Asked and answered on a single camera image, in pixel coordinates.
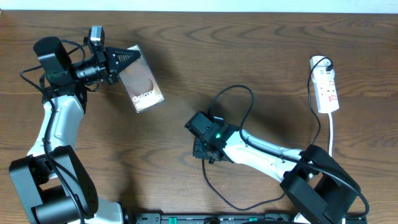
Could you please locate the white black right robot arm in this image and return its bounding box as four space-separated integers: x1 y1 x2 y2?
185 111 365 223

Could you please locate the white USB charger adapter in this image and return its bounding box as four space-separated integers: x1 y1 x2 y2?
319 57 333 72

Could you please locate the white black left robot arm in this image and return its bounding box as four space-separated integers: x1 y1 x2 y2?
9 37 142 223

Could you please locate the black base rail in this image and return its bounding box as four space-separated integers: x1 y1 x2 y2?
134 213 294 224

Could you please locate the white power strip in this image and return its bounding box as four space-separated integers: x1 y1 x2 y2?
310 55 339 114

